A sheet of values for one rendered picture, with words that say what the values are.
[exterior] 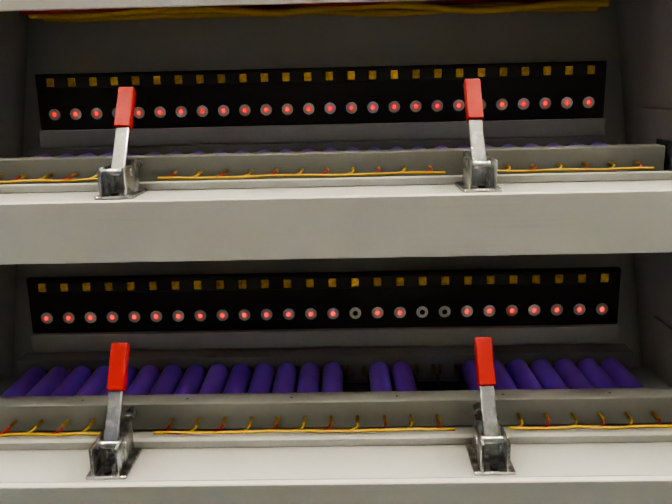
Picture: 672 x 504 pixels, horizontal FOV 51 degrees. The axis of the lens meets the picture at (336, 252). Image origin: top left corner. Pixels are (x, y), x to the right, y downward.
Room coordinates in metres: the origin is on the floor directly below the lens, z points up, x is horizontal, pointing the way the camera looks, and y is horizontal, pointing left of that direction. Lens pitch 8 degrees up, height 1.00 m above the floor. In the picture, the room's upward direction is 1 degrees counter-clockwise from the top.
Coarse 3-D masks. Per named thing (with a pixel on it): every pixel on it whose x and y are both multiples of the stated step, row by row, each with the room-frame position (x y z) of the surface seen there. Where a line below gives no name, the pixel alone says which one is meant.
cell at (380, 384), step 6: (372, 366) 0.63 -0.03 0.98; (378, 366) 0.63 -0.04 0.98; (384, 366) 0.63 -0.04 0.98; (372, 372) 0.62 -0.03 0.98; (378, 372) 0.62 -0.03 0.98; (384, 372) 0.62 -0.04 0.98; (372, 378) 0.61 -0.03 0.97; (378, 378) 0.60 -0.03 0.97; (384, 378) 0.60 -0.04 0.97; (390, 378) 0.62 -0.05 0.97; (372, 384) 0.60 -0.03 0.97; (378, 384) 0.59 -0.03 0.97; (384, 384) 0.59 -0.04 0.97; (390, 384) 0.60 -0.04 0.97; (372, 390) 0.59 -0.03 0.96; (378, 390) 0.58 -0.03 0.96; (384, 390) 0.58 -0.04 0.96; (390, 390) 0.59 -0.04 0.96
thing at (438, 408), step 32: (0, 416) 0.56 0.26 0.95; (32, 416) 0.56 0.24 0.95; (64, 416) 0.56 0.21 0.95; (96, 416) 0.56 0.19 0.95; (160, 416) 0.56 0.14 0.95; (192, 416) 0.56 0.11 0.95; (224, 416) 0.56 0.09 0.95; (256, 416) 0.56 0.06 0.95; (288, 416) 0.56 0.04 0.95; (320, 416) 0.56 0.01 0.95; (352, 416) 0.56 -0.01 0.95; (384, 416) 0.56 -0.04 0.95; (416, 416) 0.56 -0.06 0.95; (448, 416) 0.56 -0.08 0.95; (512, 416) 0.56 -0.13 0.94; (544, 416) 0.56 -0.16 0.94; (576, 416) 0.56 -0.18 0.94; (608, 416) 0.56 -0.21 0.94; (640, 416) 0.56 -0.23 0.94
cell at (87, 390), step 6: (102, 366) 0.64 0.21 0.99; (108, 366) 0.64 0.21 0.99; (96, 372) 0.63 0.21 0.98; (102, 372) 0.63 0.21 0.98; (90, 378) 0.62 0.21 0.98; (96, 378) 0.62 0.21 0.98; (102, 378) 0.62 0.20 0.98; (84, 384) 0.61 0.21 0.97; (90, 384) 0.61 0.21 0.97; (96, 384) 0.61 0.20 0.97; (102, 384) 0.62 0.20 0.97; (78, 390) 0.60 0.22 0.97; (84, 390) 0.60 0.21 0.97; (90, 390) 0.60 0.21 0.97; (96, 390) 0.60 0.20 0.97
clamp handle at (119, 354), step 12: (120, 348) 0.52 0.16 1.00; (120, 360) 0.52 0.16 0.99; (108, 372) 0.52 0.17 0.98; (120, 372) 0.52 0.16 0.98; (108, 384) 0.52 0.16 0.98; (120, 384) 0.52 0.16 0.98; (108, 396) 0.52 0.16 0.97; (120, 396) 0.52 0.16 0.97; (108, 408) 0.52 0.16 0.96; (120, 408) 0.52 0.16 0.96; (108, 420) 0.51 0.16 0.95; (120, 420) 0.52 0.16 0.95; (108, 432) 0.51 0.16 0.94
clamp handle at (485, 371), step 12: (480, 348) 0.52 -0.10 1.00; (492, 348) 0.52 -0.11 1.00; (480, 360) 0.52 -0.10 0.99; (492, 360) 0.52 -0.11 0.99; (480, 372) 0.51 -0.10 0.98; (492, 372) 0.51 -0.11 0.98; (480, 384) 0.51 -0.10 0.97; (492, 384) 0.51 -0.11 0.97; (480, 396) 0.51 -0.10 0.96; (492, 396) 0.51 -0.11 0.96; (492, 408) 0.51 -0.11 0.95; (492, 420) 0.51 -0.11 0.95; (492, 432) 0.51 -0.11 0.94
